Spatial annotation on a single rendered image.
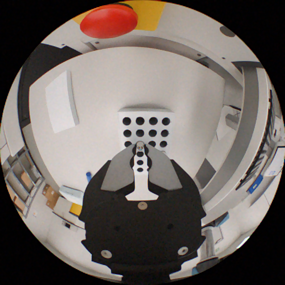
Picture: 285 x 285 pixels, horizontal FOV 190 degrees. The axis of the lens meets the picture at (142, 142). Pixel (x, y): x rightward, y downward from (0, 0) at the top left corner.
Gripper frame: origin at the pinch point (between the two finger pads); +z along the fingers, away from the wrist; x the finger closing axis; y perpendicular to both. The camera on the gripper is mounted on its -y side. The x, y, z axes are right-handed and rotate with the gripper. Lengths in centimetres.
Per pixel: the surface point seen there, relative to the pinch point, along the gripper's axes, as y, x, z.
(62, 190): 25.5, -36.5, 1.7
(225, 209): 15.0, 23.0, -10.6
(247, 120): -6.9, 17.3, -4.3
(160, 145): 1.2, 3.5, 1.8
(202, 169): 43, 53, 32
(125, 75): -10.8, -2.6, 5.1
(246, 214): 261, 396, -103
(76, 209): 194, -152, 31
